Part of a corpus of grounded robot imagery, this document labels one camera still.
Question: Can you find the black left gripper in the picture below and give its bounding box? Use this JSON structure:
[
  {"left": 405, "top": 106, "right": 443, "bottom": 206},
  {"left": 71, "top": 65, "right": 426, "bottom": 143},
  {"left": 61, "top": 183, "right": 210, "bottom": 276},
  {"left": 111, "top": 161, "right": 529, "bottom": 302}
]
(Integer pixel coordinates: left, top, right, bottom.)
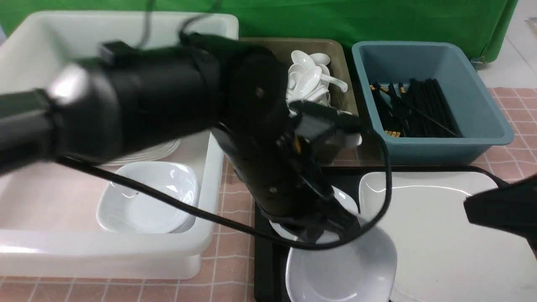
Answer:
[{"left": 212, "top": 122, "right": 361, "bottom": 244}]

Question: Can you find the white bowl tray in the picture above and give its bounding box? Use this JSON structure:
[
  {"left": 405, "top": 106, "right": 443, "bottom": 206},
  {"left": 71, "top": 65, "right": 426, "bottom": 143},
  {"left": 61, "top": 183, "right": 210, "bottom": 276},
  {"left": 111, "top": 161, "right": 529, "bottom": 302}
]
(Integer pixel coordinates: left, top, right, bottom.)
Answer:
[
  {"left": 284, "top": 226, "right": 397, "bottom": 302},
  {"left": 269, "top": 186, "right": 359, "bottom": 240}
]

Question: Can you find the large white square plate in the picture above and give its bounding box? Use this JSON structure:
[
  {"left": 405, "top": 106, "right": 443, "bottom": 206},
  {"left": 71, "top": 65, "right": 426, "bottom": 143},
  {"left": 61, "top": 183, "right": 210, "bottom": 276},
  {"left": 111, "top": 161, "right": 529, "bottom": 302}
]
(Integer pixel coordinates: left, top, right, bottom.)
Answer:
[{"left": 378, "top": 172, "right": 537, "bottom": 302}]

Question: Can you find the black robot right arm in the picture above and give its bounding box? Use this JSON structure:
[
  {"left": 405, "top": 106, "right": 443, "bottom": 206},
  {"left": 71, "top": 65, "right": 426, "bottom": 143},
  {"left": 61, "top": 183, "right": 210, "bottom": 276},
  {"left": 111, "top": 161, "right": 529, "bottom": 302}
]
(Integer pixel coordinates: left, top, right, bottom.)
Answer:
[{"left": 464, "top": 174, "right": 537, "bottom": 252}]

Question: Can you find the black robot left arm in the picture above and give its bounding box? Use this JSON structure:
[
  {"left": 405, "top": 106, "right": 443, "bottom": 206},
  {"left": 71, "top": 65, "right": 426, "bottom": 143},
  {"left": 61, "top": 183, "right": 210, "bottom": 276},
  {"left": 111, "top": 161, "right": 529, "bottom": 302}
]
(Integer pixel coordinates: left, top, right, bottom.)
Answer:
[{"left": 1, "top": 33, "right": 362, "bottom": 250}]

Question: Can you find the olive green plastic bin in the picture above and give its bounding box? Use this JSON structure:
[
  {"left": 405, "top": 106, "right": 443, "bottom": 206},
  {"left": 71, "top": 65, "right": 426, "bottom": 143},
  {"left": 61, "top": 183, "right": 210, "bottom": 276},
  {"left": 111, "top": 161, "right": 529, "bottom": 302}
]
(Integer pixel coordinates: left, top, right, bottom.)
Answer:
[{"left": 235, "top": 38, "right": 362, "bottom": 164}]

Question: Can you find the black plastic serving tray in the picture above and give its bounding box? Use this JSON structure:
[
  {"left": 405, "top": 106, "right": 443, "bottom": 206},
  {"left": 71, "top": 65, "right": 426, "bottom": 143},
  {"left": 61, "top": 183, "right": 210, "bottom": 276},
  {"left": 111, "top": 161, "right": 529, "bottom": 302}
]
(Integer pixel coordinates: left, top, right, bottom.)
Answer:
[{"left": 253, "top": 166, "right": 508, "bottom": 302}]

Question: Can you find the pile of white spoons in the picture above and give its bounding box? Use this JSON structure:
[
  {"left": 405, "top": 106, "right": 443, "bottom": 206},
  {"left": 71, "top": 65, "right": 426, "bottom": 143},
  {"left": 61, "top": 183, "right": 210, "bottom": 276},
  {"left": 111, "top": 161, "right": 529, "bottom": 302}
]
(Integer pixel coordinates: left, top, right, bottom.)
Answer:
[{"left": 286, "top": 50, "right": 363, "bottom": 148}]

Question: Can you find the stack of white square plates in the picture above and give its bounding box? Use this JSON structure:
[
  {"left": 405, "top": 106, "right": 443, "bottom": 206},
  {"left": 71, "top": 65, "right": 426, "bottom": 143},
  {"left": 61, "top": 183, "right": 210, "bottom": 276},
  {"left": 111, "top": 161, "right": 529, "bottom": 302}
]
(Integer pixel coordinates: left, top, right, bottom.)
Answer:
[{"left": 100, "top": 139, "right": 182, "bottom": 167}]

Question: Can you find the pink checkered tablecloth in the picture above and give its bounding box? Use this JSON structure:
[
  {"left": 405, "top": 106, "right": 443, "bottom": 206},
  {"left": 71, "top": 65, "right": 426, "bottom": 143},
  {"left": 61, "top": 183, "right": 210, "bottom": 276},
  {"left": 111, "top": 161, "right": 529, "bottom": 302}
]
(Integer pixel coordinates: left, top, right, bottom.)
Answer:
[{"left": 1, "top": 88, "right": 537, "bottom": 302}]

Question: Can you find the pile of black chopsticks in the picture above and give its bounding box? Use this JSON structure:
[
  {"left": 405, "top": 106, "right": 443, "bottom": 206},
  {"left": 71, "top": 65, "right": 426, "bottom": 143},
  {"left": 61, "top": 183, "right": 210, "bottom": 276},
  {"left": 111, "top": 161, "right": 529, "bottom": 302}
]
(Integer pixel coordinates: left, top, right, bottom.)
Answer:
[{"left": 370, "top": 78, "right": 463, "bottom": 139}]

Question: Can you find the white bowl in tub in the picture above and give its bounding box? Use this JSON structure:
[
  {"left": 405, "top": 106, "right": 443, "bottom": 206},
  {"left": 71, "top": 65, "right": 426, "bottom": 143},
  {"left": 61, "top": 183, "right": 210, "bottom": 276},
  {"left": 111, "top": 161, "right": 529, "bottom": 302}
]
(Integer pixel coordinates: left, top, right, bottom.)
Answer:
[{"left": 96, "top": 162, "right": 200, "bottom": 234}]

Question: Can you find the blue plastic bin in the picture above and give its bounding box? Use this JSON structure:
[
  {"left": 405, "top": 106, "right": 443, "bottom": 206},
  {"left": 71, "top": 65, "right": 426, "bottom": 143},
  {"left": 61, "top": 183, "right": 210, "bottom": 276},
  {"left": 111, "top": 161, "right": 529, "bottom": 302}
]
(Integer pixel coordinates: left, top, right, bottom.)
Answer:
[{"left": 352, "top": 41, "right": 514, "bottom": 166}]

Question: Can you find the green backdrop cloth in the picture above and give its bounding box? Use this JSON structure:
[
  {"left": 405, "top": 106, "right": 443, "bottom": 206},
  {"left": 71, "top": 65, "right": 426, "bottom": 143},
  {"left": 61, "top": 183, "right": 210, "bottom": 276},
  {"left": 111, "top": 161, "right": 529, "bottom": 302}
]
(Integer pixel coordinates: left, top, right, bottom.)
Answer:
[{"left": 1, "top": 0, "right": 518, "bottom": 62}]

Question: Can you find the large white plastic tub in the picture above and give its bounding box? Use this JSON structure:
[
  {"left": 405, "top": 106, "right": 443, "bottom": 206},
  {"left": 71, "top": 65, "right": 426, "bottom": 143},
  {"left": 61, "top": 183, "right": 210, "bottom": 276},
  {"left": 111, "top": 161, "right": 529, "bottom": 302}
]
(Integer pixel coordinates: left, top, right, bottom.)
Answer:
[{"left": 0, "top": 11, "right": 239, "bottom": 280}]

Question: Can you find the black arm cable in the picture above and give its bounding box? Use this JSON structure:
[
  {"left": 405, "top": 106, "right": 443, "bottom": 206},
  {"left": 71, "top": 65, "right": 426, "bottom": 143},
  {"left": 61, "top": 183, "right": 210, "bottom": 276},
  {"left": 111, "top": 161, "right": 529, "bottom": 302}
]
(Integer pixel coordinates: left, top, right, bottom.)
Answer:
[{"left": 55, "top": 126, "right": 393, "bottom": 251}]

